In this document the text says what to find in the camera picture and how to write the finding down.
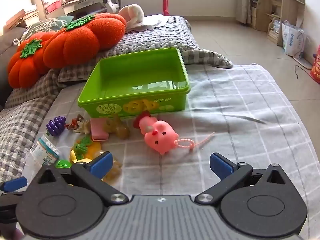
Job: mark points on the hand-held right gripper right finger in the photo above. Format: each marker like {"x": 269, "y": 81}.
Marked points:
{"x": 220, "y": 166}

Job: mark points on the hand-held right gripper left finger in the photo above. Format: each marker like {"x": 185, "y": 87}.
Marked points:
{"x": 102, "y": 164}

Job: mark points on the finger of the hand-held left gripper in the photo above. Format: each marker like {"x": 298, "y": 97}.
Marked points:
{"x": 13, "y": 183}

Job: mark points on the tan translucent toy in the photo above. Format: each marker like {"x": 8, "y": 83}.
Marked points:
{"x": 115, "y": 173}
{"x": 120, "y": 131}

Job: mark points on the yellow toy plate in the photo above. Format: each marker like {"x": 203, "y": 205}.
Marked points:
{"x": 96, "y": 146}

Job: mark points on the yellow plastic toy pot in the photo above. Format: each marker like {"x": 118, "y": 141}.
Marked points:
{"x": 76, "y": 156}

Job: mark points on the pink rectangular block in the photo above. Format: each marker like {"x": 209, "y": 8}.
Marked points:
{"x": 97, "y": 130}

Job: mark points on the beige starfish toy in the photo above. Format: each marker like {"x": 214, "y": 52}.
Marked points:
{"x": 83, "y": 128}

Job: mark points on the clear cotton swab jar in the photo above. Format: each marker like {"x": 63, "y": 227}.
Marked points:
{"x": 42, "y": 152}

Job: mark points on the red brown toy figure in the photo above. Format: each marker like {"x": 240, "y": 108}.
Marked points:
{"x": 73, "y": 123}

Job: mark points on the purple grape toy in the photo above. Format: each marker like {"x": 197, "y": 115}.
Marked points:
{"x": 56, "y": 126}

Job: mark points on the red pink small toy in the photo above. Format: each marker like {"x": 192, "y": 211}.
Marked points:
{"x": 142, "y": 118}

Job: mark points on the pink pig toy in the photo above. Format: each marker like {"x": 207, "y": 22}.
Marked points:
{"x": 160, "y": 136}

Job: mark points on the green plastic box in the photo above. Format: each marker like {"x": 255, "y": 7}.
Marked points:
{"x": 130, "y": 80}

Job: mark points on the person's left hand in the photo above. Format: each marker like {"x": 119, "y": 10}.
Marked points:
{"x": 11, "y": 235}

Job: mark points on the green leaf toy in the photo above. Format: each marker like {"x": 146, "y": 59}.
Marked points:
{"x": 83, "y": 143}

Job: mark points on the lime green toy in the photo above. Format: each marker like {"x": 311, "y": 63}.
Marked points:
{"x": 62, "y": 164}

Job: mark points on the grey grid sheet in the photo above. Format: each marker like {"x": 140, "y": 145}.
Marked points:
{"x": 237, "y": 110}

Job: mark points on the grey checked blanket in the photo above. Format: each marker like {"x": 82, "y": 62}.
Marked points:
{"x": 22, "y": 110}

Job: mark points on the grey checked pillow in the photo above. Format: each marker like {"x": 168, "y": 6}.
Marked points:
{"x": 75, "y": 73}

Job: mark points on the small orange pumpkin cushion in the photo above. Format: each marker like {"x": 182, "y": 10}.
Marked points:
{"x": 25, "y": 65}

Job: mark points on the large orange pumpkin cushion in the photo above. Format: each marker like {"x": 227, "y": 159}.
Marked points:
{"x": 82, "y": 40}

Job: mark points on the red printed bag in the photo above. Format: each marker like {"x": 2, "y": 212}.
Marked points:
{"x": 316, "y": 67}

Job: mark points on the grey wavy quilt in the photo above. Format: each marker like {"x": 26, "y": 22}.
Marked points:
{"x": 160, "y": 38}

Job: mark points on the grey sofa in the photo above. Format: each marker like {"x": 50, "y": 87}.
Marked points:
{"x": 7, "y": 45}

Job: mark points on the white paper bag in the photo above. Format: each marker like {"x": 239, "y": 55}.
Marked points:
{"x": 293, "y": 40}

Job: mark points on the teal leaf-print cushion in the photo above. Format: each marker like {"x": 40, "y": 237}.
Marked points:
{"x": 42, "y": 26}

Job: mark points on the white papers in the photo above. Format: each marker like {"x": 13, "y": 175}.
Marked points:
{"x": 152, "y": 21}

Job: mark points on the white plush toy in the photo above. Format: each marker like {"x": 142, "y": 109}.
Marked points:
{"x": 132, "y": 13}

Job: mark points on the stack of books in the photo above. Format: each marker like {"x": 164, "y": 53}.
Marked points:
{"x": 22, "y": 18}

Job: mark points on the beige curtain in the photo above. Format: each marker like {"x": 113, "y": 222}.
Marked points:
{"x": 243, "y": 2}

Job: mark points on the red basket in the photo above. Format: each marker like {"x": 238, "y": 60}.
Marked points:
{"x": 53, "y": 6}

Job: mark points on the wooden shelf desk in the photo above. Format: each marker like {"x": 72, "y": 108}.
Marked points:
{"x": 277, "y": 7}

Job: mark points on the red upright object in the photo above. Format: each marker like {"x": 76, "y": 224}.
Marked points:
{"x": 166, "y": 5}

